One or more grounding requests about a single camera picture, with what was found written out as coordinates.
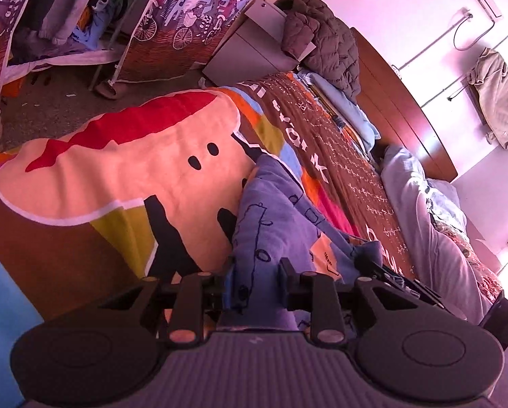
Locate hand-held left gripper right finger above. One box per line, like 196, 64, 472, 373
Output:
278, 257, 425, 346

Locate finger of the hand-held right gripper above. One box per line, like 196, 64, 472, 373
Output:
357, 255, 468, 320

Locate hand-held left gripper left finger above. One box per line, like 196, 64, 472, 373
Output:
96, 259, 243, 346

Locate blue printed pants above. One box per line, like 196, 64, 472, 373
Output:
216, 153, 391, 336

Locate floral cloth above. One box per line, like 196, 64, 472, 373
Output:
433, 217, 508, 303

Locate grey pillow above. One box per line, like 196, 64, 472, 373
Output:
380, 144, 493, 326

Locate pale blue crumpled sheet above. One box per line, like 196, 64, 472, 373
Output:
426, 178, 468, 231

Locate colourful printed blanket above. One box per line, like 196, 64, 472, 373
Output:
0, 71, 423, 408

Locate light blue pillow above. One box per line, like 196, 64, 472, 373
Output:
297, 70, 383, 154

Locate wooden headboard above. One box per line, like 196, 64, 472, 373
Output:
350, 27, 459, 183

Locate beige hanging garment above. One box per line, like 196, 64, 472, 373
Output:
467, 47, 508, 150

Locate brown slipper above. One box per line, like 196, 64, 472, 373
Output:
94, 78, 124, 101

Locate bedside cabinet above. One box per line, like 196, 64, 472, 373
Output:
202, 0, 306, 91

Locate grey quilted jacket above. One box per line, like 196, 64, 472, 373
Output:
281, 0, 362, 103

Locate blue cloth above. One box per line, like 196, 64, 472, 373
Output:
73, 0, 123, 52

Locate grey hanging garment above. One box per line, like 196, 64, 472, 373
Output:
37, 0, 96, 46

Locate white wall pipe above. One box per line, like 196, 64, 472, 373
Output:
396, 7, 500, 103

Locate metal frame pole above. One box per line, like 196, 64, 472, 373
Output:
88, 0, 175, 92

